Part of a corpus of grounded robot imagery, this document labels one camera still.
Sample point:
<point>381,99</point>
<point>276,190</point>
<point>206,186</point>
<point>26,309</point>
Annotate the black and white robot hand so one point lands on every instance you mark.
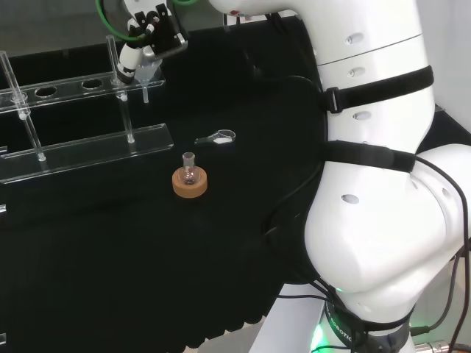
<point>162,33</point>

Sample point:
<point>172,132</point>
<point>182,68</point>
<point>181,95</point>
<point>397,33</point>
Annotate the clear plastic funnel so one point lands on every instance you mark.
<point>147,75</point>

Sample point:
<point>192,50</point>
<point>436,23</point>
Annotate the glass weighing funnel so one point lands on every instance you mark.
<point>221,139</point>

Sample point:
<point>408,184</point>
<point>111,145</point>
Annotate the clear acrylic funnel stand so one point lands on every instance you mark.
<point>92,150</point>

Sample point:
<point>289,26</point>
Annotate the small round-bottom glass flask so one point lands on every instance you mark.
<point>188,176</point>

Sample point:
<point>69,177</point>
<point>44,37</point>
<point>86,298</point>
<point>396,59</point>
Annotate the clear cloth clip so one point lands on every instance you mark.
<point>2,209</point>
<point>2,338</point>

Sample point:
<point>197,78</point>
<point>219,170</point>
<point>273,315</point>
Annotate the black bench cloth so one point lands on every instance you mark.
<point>110,276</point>

